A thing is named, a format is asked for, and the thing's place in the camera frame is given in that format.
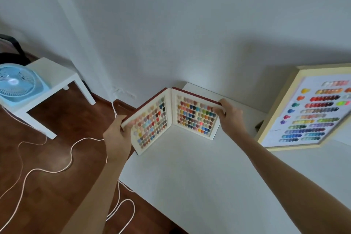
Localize person's left hand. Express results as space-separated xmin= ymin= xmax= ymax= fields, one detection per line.
xmin=103 ymin=116 xmax=134 ymax=163

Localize person's right hand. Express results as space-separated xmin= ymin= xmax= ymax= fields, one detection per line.
xmin=213 ymin=98 xmax=245 ymax=136

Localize white power cable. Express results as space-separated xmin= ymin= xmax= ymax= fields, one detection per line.
xmin=0 ymin=99 xmax=136 ymax=233

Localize black chair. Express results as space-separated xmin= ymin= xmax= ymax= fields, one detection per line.
xmin=0 ymin=34 xmax=31 ymax=66

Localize light blue box fan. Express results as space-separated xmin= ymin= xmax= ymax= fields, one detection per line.
xmin=0 ymin=63 xmax=50 ymax=104

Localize small white side table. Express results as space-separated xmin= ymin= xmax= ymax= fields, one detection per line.
xmin=0 ymin=57 xmax=96 ymax=140

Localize person's left forearm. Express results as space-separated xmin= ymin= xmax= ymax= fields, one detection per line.
xmin=61 ymin=157 xmax=129 ymax=234

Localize nail colour sample book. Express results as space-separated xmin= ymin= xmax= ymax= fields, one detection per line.
xmin=121 ymin=87 xmax=226 ymax=156

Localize framed nail colour chart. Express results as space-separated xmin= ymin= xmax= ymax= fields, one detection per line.
xmin=255 ymin=63 xmax=351 ymax=152

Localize person's right forearm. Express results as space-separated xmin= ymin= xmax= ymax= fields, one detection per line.
xmin=230 ymin=130 xmax=351 ymax=234

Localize rows of nail colour swatches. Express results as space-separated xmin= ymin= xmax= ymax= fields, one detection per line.
xmin=133 ymin=96 xmax=218 ymax=149

